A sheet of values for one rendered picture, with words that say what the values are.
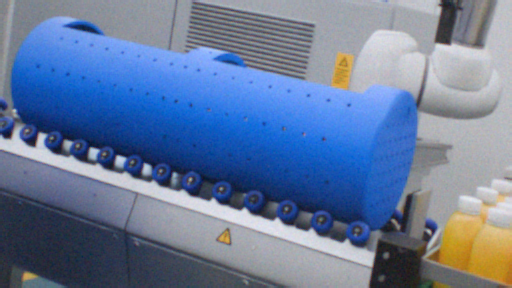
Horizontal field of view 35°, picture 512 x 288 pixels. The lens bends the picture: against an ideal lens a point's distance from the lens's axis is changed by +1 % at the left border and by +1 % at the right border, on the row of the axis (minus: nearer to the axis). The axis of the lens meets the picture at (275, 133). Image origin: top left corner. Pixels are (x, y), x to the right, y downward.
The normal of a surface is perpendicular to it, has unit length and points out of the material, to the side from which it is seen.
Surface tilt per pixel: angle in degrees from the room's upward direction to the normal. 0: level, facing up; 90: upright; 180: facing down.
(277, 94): 50
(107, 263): 110
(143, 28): 90
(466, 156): 90
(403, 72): 80
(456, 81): 99
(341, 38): 90
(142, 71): 59
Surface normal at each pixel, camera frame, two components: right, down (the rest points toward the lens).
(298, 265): -0.36, -0.27
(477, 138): -0.52, 0.04
